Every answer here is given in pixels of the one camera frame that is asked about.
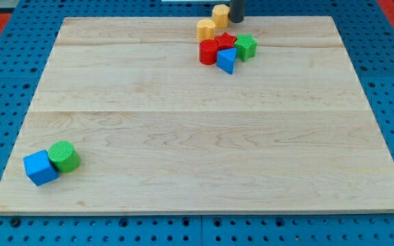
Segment green cylinder block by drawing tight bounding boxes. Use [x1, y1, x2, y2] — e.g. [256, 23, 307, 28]
[48, 141, 81, 173]

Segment red star block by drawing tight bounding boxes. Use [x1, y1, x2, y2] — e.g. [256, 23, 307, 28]
[214, 32, 237, 50]

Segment green star block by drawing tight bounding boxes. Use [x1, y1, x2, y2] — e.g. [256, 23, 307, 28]
[235, 34, 257, 62]

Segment blue cube block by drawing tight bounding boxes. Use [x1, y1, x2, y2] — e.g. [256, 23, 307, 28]
[23, 150, 59, 186]

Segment red cylinder block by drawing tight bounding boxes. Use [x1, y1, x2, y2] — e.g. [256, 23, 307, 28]
[199, 39, 218, 65]

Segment yellow heart block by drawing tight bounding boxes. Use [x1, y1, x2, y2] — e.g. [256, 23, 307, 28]
[196, 18, 216, 41]

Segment light wooden board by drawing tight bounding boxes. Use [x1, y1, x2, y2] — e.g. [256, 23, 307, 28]
[0, 16, 394, 216]

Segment blue triangle block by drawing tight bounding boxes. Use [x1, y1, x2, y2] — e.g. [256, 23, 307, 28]
[216, 48, 237, 74]

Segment yellow hexagon block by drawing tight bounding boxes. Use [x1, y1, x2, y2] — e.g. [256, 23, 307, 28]
[212, 4, 230, 28]

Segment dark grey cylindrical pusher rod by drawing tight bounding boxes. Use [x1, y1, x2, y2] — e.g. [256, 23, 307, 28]
[229, 0, 246, 23]

